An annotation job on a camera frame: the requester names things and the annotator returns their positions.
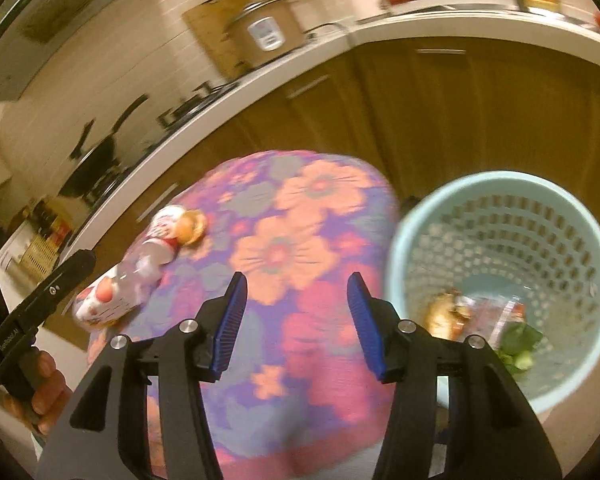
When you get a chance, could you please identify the plastic bottle peach label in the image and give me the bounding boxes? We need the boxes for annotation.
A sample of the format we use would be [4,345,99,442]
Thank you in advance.
[72,245,163,332]

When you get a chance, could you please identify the red white paper cup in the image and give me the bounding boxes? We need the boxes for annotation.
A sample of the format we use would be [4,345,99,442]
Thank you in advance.
[145,205,186,252]

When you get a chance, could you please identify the green leafy vegetable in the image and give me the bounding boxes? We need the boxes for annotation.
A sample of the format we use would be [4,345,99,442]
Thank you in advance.
[496,322,544,378]

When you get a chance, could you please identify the clear plastic wrapper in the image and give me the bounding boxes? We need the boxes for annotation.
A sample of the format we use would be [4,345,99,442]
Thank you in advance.
[460,297,526,339]

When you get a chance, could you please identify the orange peel piece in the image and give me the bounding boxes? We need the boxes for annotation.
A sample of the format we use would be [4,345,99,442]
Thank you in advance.
[174,209,208,246]

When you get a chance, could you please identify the orange snack bag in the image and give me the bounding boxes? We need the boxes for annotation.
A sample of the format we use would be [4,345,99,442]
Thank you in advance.
[425,290,474,340]

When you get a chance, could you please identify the light blue mesh trash basket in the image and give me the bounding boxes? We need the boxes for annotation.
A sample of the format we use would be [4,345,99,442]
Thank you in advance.
[383,171,600,414]

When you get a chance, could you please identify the wooden kitchen cabinets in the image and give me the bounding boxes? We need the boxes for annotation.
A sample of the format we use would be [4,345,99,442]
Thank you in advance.
[78,38,600,270]

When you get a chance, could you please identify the person left hand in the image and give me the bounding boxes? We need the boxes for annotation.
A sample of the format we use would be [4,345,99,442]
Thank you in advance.
[30,351,72,437]

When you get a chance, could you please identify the black wok pan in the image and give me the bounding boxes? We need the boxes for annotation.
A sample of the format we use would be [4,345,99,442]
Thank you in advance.
[58,93,149,198]

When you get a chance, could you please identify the floral purple tablecloth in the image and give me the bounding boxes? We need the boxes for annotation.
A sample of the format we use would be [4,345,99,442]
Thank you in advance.
[88,151,397,479]

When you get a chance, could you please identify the black gas stove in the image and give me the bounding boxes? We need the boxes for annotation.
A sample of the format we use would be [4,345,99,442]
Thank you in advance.
[80,80,239,208]

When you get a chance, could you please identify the wooden cutting board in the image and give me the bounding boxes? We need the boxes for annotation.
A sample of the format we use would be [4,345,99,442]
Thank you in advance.
[181,0,250,80]

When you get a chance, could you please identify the brown rice cooker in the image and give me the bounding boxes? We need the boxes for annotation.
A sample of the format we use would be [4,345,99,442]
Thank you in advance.
[224,0,306,70]

